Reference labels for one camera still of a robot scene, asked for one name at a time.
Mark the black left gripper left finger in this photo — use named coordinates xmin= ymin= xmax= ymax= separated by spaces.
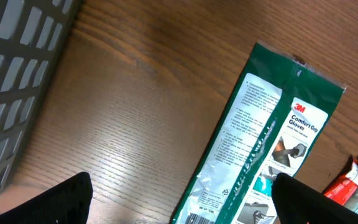
xmin=0 ymin=172 xmax=93 ymax=224

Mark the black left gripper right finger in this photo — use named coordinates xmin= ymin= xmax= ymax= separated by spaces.
xmin=272 ymin=173 xmax=358 ymax=224

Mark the red white snack packet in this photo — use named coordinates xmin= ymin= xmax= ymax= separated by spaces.
xmin=323 ymin=156 xmax=358 ymax=205

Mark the green white barcode packet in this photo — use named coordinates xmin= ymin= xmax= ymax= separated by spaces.
xmin=171 ymin=41 xmax=346 ymax=223

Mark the grey plastic mesh basket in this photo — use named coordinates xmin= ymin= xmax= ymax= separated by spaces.
xmin=0 ymin=0 xmax=80 ymax=195

